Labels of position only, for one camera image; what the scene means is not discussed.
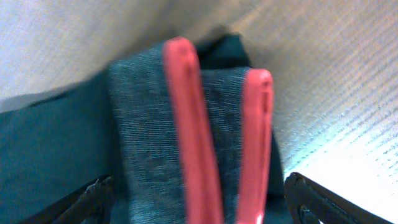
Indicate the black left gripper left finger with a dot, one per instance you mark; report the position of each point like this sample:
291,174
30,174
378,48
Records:
92,203

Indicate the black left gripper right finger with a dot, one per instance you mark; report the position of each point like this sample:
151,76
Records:
309,202

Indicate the black leggings red waistband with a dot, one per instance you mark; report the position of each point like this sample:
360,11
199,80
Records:
121,123

